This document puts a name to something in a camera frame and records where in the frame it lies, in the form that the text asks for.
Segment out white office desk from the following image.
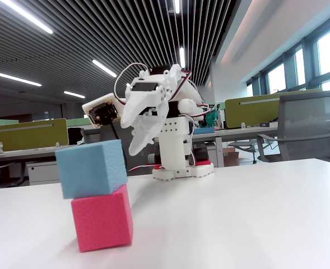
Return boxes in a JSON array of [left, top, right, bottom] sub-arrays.
[[191, 126, 280, 168], [0, 144, 80, 163]]

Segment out white drawer cabinet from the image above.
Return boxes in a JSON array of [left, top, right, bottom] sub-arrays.
[[26, 161, 61, 186]]

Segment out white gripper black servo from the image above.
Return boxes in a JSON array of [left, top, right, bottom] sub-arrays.
[[120, 74, 173, 156]]

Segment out blue foam cube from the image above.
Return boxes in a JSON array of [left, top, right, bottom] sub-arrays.
[[54, 139, 128, 200]]

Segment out blue flat box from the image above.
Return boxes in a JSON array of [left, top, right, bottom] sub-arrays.
[[194, 126, 216, 135]]

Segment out grey mesh office chair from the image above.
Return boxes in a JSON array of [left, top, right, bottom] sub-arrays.
[[256, 89, 330, 164]]

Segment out black chair back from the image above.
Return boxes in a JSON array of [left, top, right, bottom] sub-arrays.
[[67, 127, 85, 146]]

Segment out red foam cube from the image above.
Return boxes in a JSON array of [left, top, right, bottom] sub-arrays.
[[71, 184, 134, 253]]

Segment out teal bag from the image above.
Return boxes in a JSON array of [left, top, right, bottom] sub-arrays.
[[203, 108, 221, 130]]

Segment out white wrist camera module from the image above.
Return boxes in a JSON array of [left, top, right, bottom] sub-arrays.
[[82, 94, 121, 127]]

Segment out olive green desk partition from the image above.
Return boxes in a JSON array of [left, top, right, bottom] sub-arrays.
[[225, 89, 324, 129], [0, 118, 69, 152]]

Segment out brown cardboard box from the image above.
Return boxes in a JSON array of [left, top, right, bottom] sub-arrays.
[[222, 147, 250, 167]]

